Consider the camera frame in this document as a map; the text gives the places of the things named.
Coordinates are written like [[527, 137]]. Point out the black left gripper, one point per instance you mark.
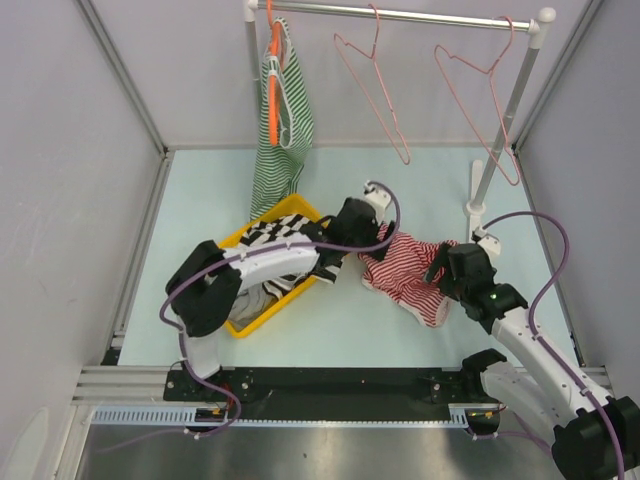
[[374, 228]]

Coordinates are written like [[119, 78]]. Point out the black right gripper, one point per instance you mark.
[[441, 259]]

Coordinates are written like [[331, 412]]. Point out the red white striped tank top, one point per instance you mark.
[[401, 275]]

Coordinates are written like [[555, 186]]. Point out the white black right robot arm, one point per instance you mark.
[[591, 434]]

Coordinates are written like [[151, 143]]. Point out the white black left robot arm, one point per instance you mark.
[[271, 259]]

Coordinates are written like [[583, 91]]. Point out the green white striped tank top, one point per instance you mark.
[[277, 169]]

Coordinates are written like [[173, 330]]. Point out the orange plastic hanger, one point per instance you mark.
[[275, 55]]

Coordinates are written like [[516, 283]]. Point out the black white striped garment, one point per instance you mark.
[[265, 232]]

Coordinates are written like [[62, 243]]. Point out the yellow plastic basket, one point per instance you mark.
[[292, 204]]

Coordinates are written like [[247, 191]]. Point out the grey garment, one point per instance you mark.
[[248, 306]]

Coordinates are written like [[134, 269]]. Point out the silver white clothes rack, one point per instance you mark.
[[537, 30]]

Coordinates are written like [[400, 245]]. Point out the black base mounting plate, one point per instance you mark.
[[330, 389]]

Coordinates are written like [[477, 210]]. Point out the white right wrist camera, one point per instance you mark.
[[488, 242]]

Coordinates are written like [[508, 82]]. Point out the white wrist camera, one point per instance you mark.
[[377, 197], [488, 242]]

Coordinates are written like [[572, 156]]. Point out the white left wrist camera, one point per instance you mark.
[[377, 197]]

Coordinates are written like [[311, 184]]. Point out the white slotted cable duct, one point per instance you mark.
[[436, 416]]

